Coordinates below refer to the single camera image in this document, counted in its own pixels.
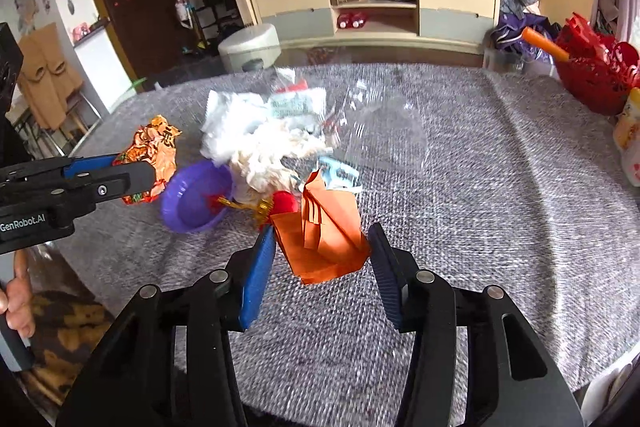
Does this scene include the white round container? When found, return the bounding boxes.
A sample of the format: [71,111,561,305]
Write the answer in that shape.
[218,24,282,74]

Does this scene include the red ball ornament gold tassel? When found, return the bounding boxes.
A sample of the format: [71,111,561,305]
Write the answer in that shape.
[207,189,301,228]

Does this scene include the clear plastic bag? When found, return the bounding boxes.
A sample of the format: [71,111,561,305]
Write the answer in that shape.
[320,74,428,172]

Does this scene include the white tissue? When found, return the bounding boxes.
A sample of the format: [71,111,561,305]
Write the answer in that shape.
[227,122,341,208]

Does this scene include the orange foam tube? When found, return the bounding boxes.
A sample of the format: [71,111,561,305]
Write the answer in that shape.
[522,27,571,62]

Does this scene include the red shoes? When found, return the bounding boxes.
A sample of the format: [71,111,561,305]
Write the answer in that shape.
[336,10,367,30]

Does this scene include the white board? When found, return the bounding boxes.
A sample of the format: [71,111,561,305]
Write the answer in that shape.
[75,19,126,118]

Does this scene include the dark wooden door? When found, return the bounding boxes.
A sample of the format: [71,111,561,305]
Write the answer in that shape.
[80,0,186,94]

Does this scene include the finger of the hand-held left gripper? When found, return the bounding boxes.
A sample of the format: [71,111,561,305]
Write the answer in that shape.
[0,162,157,210]
[0,154,123,182]

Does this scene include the white bottle pink label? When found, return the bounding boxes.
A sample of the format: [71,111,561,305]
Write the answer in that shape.
[612,88,640,188]

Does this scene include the purple cloth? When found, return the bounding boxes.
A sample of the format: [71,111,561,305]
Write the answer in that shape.
[490,14,563,58]

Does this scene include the orange paper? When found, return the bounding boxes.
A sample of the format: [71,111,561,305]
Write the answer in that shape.
[270,171,372,286]

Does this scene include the brown patterned rug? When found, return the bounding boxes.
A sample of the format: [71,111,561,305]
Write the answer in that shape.
[27,289,117,408]

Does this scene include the clear plastic box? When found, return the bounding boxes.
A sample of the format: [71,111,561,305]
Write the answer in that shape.
[484,48,526,75]

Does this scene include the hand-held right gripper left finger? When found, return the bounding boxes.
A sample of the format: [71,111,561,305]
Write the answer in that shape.
[56,223,278,427]

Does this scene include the white plastic bag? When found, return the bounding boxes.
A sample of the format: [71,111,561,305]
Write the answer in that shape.
[200,89,281,162]

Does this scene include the brown hanging coat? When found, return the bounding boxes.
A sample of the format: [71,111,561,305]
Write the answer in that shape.
[17,23,85,131]

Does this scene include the person's left hand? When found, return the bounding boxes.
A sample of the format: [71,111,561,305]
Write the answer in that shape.
[0,251,37,339]

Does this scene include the red openwork basket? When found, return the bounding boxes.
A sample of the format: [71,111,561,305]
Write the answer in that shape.
[555,13,640,116]

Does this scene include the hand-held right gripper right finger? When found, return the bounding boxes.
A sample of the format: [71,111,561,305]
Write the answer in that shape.
[366,222,586,427]

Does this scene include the orange patterned wrapper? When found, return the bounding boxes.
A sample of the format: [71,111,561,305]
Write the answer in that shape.
[112,115,183,205]

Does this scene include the light blue packet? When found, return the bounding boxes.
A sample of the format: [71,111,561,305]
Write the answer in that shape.
[317,155,363,194]

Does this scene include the purple plastic bowl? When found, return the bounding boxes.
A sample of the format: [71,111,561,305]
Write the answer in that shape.
[160,159,236,234]

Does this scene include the grey woven table mat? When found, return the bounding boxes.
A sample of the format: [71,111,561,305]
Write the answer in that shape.
[52,63,640,395]

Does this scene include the white packet green label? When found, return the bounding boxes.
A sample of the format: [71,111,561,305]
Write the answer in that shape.
[267,88,328,128]

